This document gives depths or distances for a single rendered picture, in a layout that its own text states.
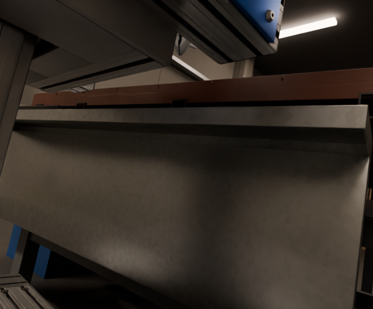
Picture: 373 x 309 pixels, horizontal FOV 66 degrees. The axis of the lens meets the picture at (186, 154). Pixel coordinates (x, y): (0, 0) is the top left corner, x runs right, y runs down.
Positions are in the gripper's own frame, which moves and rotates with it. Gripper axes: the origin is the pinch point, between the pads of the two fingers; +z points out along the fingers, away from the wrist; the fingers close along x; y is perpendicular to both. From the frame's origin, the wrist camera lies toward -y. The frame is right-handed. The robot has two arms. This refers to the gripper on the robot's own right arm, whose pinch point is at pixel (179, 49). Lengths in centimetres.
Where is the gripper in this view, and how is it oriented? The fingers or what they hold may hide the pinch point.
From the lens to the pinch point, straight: 81.9
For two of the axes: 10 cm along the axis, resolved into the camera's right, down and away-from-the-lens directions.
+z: -1.9, 9.7, -1.3
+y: 5.5, 2.1, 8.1
